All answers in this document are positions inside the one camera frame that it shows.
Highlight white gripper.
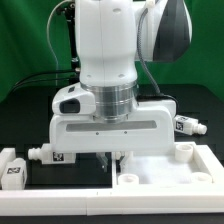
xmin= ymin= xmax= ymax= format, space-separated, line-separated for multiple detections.
xmin=49 ymin=100 xmax=176 ymax=171

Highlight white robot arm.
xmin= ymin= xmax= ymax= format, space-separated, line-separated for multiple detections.
xmin=49 ymin=0 xmax=192 ymax=163

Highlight white U-shaped fence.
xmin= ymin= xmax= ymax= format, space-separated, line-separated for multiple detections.
xmin=0 ymin=144 xmax=224 ymax=217

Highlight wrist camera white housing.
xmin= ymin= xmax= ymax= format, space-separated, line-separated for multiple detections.
xmin=52 ymin=83 xmax=96 ymax=115

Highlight black cables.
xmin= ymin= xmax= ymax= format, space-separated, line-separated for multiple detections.
xmin=8 ymin=68 xmax=81 ymax=93

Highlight grey cable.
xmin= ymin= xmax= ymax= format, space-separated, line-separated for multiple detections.
xmin=46 ymin=0 xmax=73 ymax=86

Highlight black camera stand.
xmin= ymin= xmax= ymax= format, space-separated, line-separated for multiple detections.
xmin=58 ymin=1 xmax=80 ymax=84

